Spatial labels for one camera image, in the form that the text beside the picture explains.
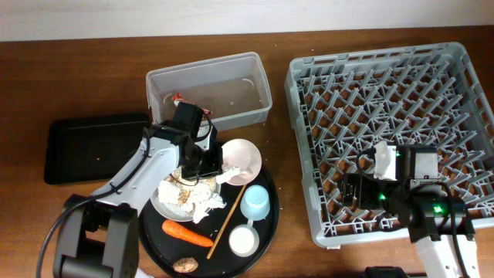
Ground rice and peanut shells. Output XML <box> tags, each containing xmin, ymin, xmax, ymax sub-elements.
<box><xmin>165</xmin><ymin>175</ymin><xmax>216</xmax><ymax>205</ymax></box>

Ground white tissue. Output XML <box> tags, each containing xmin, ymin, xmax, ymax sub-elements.
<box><xmin>215</xmin><ymin>166</ymin><xmax>244</xmax><ymax>186</ymax></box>
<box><xmin>156</xmin><ymin>179</ymin><xmax>228</xmax><ymax>225</ymax></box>

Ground pink bowl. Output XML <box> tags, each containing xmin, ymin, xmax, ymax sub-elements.
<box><xmin>222</xmin><ymin>138</ymin><xmax>262</xmax><ymax>185</ymax></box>

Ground grey plate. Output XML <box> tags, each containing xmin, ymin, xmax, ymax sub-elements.
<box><xmin>148</xmin><ymin>169</ymin><xmax>222</xmax><ymax>223</ymax></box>

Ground red snack wrapper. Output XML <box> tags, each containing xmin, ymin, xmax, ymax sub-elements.
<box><xmin>171</xmin><ymin>93</ymin><xmax>212</xmax><ymax>116</ymax></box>

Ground light blue cup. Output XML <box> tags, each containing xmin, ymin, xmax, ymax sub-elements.
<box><xmin>240</xmin><ymin>185</ymin><xmax>270</xmax><ymax>221</ymax></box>

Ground white cup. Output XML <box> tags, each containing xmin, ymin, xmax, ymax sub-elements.
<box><xmin>228</xmin><ymin>219</ymin><xmax>260</xmax><ymax>257</ymax></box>

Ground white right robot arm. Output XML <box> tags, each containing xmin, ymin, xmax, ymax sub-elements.
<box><xmin>338</xmin><ymin>141</ymin><xmax>479</xmax><ymax>277</ymax></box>

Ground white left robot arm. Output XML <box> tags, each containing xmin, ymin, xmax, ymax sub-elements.
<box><xmin>47</xmin><ymin>127</ymin><xmax>222</xmax><ymax>277</ymax></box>

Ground grey dishwasher rack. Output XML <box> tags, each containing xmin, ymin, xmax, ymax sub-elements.
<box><xmin>285</xmin><ymin>42</ymin><xmax>493</xmax><ymax>249</ymax></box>

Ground orange carrot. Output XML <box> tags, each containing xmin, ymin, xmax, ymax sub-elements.
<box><xmin>161</xmin><ymin>219</ymin><xmax>213</xmax><ymax>247</ymax></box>

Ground clear plastic bin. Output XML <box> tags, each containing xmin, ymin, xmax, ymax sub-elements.
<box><xmin>146</xmin><ymin>52</ymin><xmax>272</xmax><ymax>131</ymax></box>

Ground round black tray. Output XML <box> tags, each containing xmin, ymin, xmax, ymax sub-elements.
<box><xmin>139</xmin><ymin>167</ymin><xmax>279</xmax><ymax>278</ymax></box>

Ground wooden chopstick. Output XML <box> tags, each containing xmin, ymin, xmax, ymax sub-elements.
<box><xmin>206</xmin><ymin>184</ymin><xmax>247</xmax><ymax>259</ymax></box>

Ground brown walnut shell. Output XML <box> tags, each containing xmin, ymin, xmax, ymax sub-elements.
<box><xmin>172</xmin><ymin>257</ymin><xmax>198</xmax><ymax>273</ymax></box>

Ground black rectangular tray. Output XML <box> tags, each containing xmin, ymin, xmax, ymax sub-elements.
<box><xmin>44</xmin><ymin>113</ymin><xmax>150</xmax><ymax>185</ymax></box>

